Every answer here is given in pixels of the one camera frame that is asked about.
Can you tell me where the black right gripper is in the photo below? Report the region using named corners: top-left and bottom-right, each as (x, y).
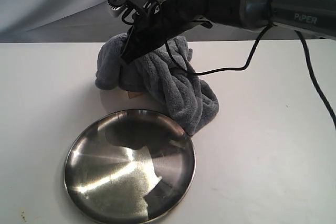
top-left (120, 0), bottom-right (212, 65)

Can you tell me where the grey fluffy towel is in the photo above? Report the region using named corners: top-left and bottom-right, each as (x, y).
top-left (95, 34), bottom-right (219, 135)

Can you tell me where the wooden cube block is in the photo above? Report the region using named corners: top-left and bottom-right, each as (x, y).
top-left (127, 91), bottom-right (143, 99)

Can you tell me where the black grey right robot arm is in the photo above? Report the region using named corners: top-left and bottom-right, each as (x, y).
top-left (121, 0), bottom-right (335, 64)

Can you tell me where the grey backdrop curtain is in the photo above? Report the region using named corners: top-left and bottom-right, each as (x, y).
top-left (0, 0), bottom-right (336, 44)

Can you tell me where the round stainless steel plate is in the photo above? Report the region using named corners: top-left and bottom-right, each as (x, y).
top-left (64, 109), bottom-right (196, 223)

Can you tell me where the black camera cable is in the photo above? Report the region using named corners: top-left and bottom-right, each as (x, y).
top-left (122, 0), bottom-right (336, 130)

